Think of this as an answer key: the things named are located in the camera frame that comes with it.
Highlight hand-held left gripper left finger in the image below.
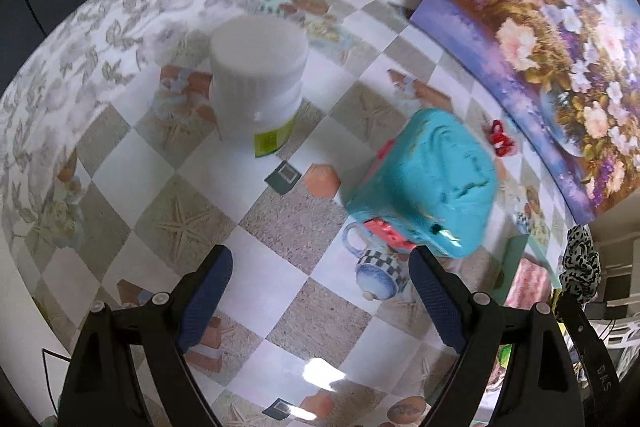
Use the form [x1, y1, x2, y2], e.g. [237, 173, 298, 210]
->
[60, 245, 234, 427]

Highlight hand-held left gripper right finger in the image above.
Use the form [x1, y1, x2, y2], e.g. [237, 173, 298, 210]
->
[408, 245, 586, 427]

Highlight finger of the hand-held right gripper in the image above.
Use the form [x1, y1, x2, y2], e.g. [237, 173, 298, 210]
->
[554, 291, 598, 359]

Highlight black white scrunchie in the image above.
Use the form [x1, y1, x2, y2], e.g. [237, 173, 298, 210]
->
[560, 223, 599, 304]

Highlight pink striped towel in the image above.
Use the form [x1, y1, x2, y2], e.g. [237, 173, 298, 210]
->
[505, 257, 554, 309]

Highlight teal tray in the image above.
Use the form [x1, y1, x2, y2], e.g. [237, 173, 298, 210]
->
[501, 233, 567, 310]

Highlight teal toy box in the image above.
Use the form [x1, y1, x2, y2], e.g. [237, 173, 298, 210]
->
[344, 107, 502, 259]

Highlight white lattice furniture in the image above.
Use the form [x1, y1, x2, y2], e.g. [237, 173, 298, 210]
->
[606, 314, 640, 350]

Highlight checkered printed tablecloth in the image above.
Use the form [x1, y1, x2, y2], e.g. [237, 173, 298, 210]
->
[10, 0, 578, 427]

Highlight red hair bow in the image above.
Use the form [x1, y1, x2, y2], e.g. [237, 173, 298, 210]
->
[481, 118, 517, 158]

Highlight white plastic bottle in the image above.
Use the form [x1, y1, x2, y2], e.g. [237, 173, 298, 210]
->
[206, 13, 309, 158]

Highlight grey floral tablecloth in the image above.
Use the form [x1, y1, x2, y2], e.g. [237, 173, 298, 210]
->
[0, 0, 343, 258]

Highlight flower painting poster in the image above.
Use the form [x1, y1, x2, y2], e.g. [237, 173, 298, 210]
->
[410, 0, 640, 224]

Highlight black cable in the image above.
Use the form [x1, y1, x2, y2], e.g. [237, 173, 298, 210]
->
[41, 346, 67, 415]

